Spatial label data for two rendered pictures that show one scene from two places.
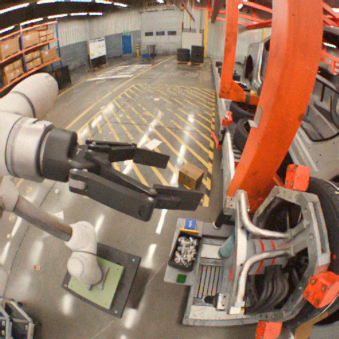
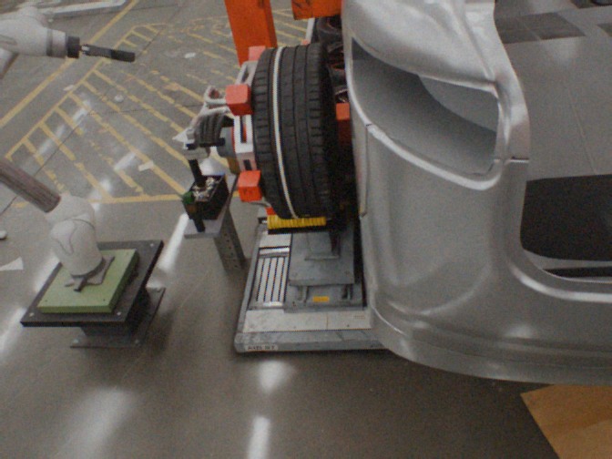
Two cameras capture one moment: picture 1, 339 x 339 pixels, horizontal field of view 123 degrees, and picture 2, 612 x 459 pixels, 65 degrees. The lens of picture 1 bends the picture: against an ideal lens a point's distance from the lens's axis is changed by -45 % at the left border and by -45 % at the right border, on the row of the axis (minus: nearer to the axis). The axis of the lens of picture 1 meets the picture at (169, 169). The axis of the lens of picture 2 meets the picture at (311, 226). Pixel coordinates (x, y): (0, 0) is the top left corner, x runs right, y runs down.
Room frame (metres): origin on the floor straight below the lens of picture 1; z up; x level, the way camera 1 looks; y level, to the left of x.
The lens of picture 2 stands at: (-1.62, -0.49, 1.82)
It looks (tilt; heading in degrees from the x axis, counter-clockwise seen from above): 41 degrees down; 358
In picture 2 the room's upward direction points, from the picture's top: 10 degrees counter-clockwise
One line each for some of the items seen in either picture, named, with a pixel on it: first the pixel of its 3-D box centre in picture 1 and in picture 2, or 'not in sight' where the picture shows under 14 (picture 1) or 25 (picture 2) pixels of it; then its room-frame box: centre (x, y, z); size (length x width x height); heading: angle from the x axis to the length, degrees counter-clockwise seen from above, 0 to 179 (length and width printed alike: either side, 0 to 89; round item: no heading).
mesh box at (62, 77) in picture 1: (55, 79); not in sight; (6.63, 5.27, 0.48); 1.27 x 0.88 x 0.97; 76
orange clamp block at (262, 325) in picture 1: (268, 328); (250, 186); (-0.24, -0.35, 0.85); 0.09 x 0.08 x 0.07; 168
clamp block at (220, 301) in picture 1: (230, 300); (196, 149); (-0.05, -0.18, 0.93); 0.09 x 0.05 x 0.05; 78
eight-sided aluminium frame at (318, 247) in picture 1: (274, 256); (261, 137); (0.07, -0.41, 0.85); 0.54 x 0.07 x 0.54; 168
